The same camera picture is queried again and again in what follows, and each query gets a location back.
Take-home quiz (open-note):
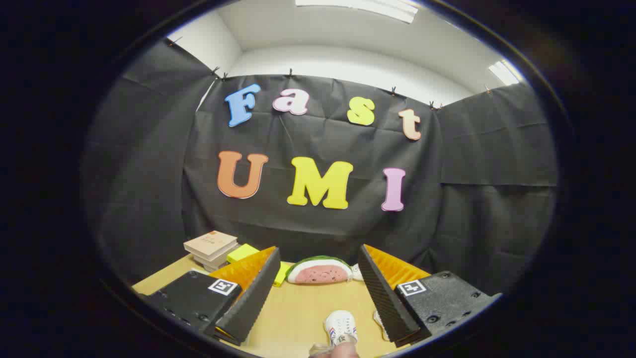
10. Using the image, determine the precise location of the tan paperback book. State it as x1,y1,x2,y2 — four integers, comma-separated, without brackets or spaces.
184,231,239,262

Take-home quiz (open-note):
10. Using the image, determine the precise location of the watermelon slice plush toy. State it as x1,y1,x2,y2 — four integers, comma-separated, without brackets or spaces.
286,256,354,284

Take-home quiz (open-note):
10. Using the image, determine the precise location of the yellow book with red circle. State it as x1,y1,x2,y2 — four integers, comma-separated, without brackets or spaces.
227,244,292,287

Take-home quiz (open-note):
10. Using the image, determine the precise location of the long ceiling light panel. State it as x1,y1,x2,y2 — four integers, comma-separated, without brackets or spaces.
296,0,419,24

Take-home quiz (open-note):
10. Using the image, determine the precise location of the grey book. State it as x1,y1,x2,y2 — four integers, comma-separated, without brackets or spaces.
194,248,240,272

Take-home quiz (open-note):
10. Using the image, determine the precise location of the white canvas shoe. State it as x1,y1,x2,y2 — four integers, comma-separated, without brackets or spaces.
324,310,358,347
373,310,391,342

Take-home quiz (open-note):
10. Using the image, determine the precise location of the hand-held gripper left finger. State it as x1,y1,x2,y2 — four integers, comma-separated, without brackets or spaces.
142,246,281,347

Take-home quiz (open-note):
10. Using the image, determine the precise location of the small ceiling light panel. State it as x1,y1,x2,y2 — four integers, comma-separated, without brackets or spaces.
488,59,523,87

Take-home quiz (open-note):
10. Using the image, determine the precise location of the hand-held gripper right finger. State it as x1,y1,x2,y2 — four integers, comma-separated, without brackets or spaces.
358,244,502,349

